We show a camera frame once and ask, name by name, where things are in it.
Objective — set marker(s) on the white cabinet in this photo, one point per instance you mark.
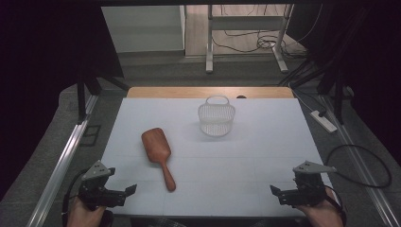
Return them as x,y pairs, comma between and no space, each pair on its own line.
142,28

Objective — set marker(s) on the white power strip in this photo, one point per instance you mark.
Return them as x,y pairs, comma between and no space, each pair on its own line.
324,122

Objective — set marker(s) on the white plastic mesh basket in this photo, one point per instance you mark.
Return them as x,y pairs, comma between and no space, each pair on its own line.
217,127

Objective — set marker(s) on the aluminium rail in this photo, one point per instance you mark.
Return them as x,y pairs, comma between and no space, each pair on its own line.
369,176
60,170

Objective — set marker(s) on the white foam table cover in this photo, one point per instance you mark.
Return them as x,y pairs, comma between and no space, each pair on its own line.
252,157

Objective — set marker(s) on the person's right hand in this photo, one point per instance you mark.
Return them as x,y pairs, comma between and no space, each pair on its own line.
321,216

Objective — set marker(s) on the black plug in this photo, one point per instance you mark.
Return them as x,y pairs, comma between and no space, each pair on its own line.
322,113

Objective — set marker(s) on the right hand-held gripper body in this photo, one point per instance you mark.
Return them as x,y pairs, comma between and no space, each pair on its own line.
307,189

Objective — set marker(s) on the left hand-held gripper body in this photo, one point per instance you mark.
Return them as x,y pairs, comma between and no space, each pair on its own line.
97,192

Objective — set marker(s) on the black curtain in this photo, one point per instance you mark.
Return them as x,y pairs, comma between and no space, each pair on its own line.
41,78
372,63

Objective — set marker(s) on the black tripod stand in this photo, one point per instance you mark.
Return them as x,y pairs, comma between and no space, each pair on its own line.
81,101
339,101

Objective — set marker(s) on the person's left hand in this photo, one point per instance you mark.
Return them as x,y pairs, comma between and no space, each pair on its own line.
83,216

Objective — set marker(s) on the brown wooden hairbrush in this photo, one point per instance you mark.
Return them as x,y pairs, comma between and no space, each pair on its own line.
156,145

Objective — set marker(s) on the white metal stand frame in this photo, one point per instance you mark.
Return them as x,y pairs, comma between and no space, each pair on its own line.
209,41

